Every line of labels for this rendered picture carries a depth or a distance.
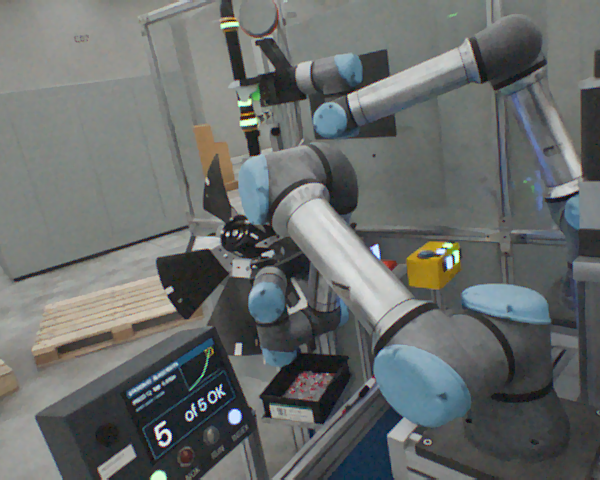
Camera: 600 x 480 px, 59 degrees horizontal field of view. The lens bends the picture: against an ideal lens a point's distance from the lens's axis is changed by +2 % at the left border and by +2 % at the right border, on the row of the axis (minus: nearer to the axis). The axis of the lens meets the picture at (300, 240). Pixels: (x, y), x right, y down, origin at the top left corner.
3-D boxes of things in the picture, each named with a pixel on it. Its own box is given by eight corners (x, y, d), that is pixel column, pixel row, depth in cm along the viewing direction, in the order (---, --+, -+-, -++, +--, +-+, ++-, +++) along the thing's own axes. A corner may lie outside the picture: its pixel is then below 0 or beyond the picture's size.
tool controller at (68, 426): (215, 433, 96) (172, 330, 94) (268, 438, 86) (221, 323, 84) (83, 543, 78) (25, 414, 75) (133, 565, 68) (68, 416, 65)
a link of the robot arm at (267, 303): (251, 330, 110) (243, 292, 108) (256, 309, 121) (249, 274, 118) (288, 324, 109) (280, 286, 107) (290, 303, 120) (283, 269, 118)
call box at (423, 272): (432, 271, 167) (428, 240, 164) (463, 274, 161) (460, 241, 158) (409, 291, 155) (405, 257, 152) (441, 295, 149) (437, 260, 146)
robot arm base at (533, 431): (582, 416, 82) (580, 359, 80) (550, 477, 72) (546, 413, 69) (485, 389, 93) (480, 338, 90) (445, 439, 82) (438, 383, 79)
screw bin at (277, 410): (298, 372, 152) (294, 351, 150) (352, 377, 145) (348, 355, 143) (263, 419, 134) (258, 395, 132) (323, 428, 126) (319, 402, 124)
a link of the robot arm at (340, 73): (354, 89, 123) (349, 51, 120) (313, 96, 128) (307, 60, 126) (366, 86, 129) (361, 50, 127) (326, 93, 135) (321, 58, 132)
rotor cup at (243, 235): (245, 232, 171) (217, 217, 161) (280, 221, 163) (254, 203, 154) (242, 273, 164) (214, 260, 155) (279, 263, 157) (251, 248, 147)
